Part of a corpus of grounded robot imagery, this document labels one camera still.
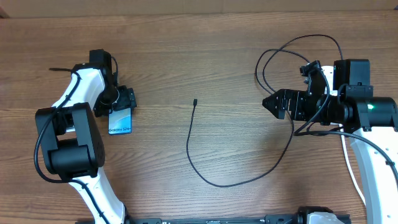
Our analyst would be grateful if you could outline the blue Galaxy smartphone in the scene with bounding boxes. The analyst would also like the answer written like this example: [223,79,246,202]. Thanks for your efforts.
[108,108,132,135]

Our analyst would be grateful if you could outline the black USB charging cable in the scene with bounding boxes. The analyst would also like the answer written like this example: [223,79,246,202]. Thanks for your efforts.
[186,34,345,189]

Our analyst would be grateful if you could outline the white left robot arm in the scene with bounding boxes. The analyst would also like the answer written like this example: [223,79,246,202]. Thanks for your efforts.
[34,49,137,223]

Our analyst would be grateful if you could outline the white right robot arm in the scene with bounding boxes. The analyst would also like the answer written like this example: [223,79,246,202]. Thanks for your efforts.
[262,59,397,223]

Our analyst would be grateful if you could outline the white power strip cord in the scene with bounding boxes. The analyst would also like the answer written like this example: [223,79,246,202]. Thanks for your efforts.
[340,133,367,205]

